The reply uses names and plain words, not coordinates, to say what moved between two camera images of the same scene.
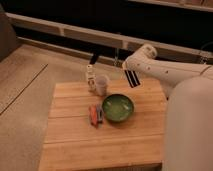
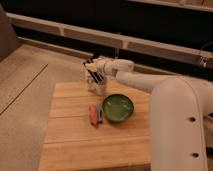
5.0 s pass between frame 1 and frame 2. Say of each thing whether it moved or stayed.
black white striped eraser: moved
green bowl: stayed
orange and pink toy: stayed
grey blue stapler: stayed
